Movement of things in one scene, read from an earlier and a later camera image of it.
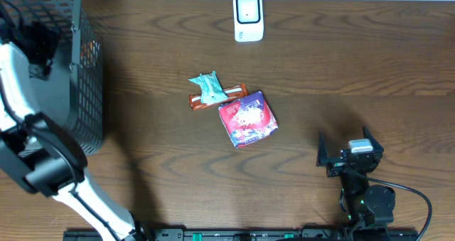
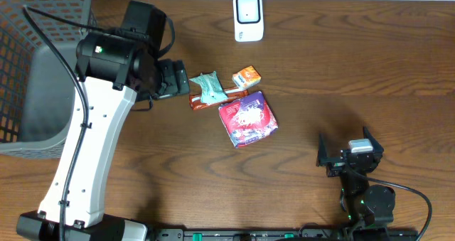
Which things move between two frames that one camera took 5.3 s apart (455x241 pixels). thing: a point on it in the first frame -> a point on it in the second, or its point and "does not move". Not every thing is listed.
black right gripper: x=323 y=157 does not move
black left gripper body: x=40 y=42 -> x=174 y=79
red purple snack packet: x=248 y=119 does not move
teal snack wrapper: x=211 y=89 does not move
